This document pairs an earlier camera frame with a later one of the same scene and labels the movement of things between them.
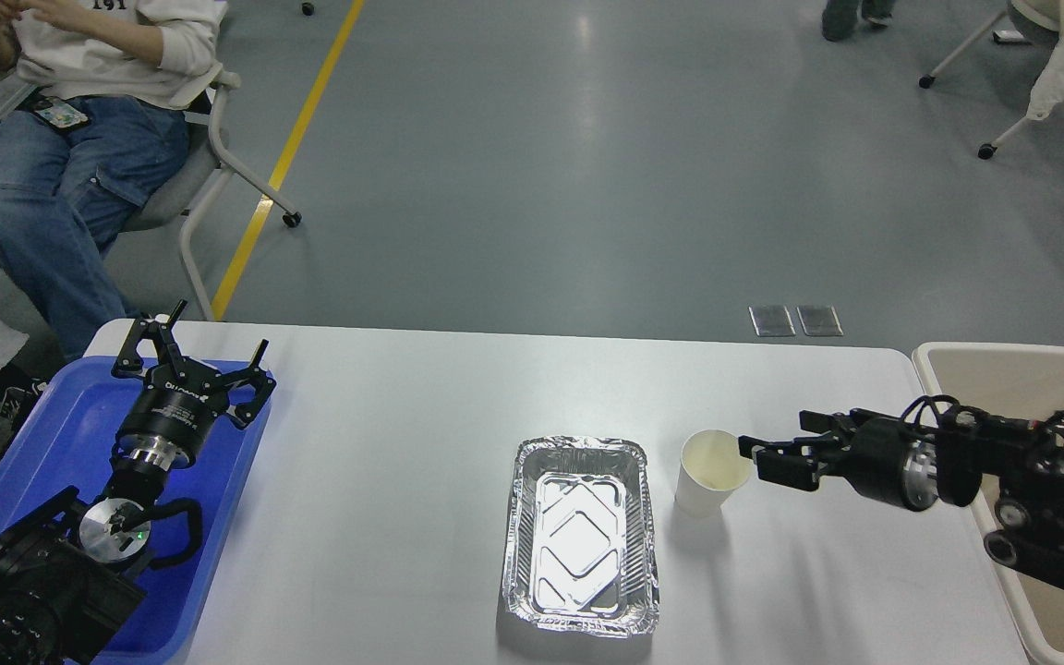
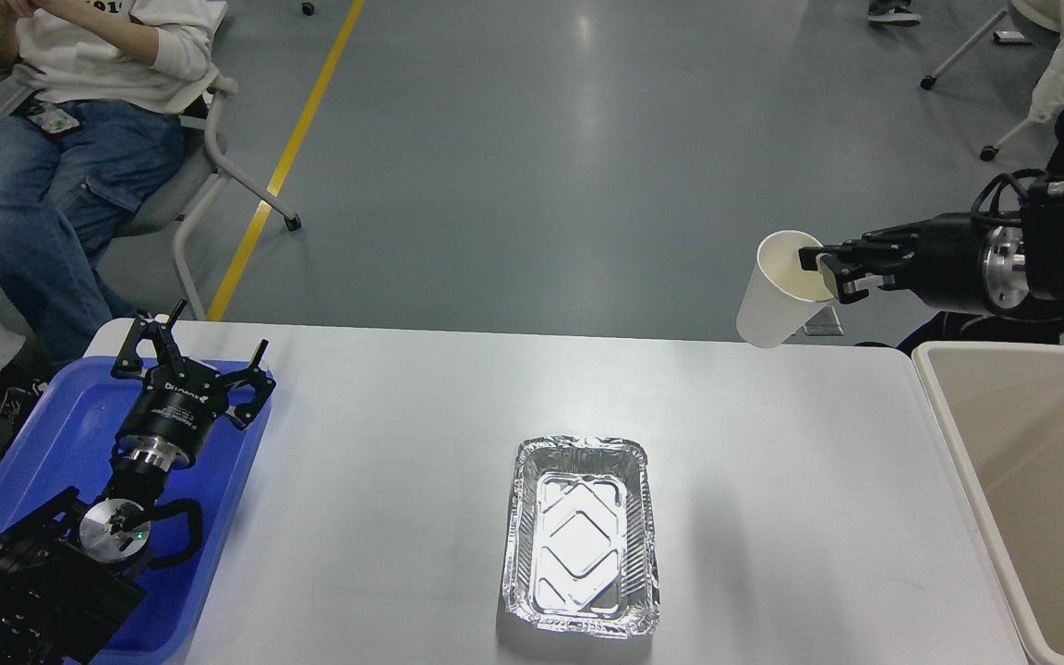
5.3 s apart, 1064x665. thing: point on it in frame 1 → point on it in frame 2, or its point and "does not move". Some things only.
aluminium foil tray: (582, 551) does not move
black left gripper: (175, 410) does not move
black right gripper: (882, 455) → (966, 259)
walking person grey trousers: (840, 18) → (884, 13)
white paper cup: (711, 468) → (780, 294)
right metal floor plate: (820, 320) does not move
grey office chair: (202, 173) does not move
